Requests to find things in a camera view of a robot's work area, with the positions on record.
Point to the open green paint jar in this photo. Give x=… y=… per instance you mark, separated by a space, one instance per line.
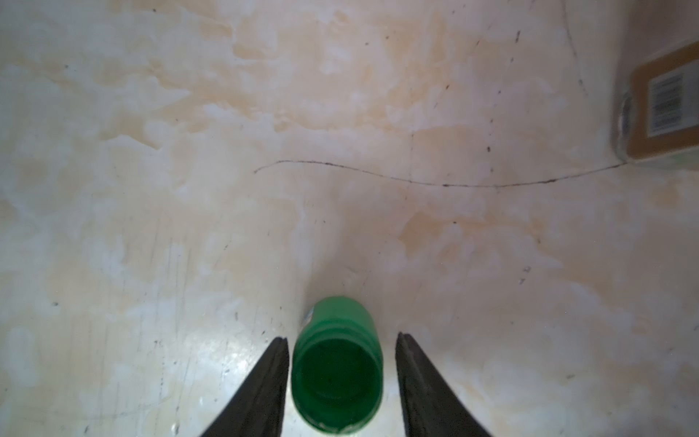
x=337 y=367

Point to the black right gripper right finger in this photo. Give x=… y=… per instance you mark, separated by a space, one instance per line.
x=429 y=405

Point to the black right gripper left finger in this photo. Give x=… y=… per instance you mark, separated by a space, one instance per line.
x=257 y=408

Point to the spice jar with black cap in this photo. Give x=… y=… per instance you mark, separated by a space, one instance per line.
x=656 y=111

